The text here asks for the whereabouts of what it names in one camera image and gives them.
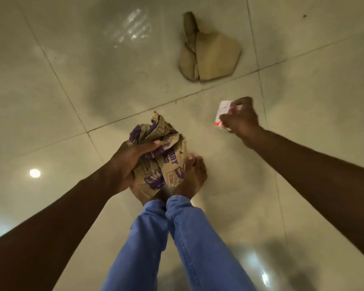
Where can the person's left foot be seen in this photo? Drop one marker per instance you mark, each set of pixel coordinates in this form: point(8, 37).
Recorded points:
point(148, 196)

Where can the purple printed paper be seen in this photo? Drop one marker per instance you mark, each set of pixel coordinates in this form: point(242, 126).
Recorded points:
point(166, 169)

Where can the person's foot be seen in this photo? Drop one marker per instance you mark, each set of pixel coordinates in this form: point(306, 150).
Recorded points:
point(192, 175)
point(148, 196)

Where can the tan paper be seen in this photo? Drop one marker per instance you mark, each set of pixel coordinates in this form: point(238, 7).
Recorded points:
point(215, 54)

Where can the person's right hand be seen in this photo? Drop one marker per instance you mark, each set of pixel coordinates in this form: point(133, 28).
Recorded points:
point(244, 121)

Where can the person's right forearm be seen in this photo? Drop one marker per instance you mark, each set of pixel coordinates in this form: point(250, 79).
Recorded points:
point(321, 181)

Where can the person's left hand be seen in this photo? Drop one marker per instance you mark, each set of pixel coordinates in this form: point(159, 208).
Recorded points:
point(124, 166)

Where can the small red white carton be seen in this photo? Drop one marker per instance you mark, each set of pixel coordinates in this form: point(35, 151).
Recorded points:
point(223, 107)

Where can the person's light blue trousers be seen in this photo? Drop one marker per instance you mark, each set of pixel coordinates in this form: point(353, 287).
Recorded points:
point(200, 245)

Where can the person's right foot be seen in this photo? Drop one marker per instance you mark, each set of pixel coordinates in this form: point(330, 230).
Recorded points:
point(192, 175)

